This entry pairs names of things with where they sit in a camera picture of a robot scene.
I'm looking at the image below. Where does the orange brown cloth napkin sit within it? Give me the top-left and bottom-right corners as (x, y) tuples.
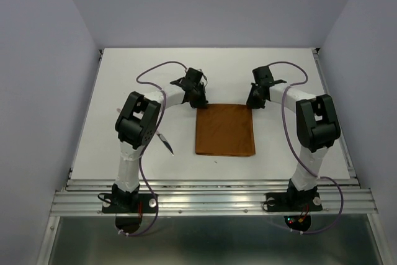
(195, 104), (256, 157)

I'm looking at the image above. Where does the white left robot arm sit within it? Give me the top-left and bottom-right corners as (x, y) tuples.
(110, 68), (208, 212)

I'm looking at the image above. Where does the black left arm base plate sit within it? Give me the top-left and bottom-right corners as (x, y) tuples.
(97, 193), (158, 214)

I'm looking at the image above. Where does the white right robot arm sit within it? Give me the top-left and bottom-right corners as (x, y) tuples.
(246, 61), (341, 209)

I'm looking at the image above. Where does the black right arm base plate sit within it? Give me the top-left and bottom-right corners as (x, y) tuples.
(262, 192), (323, 213)

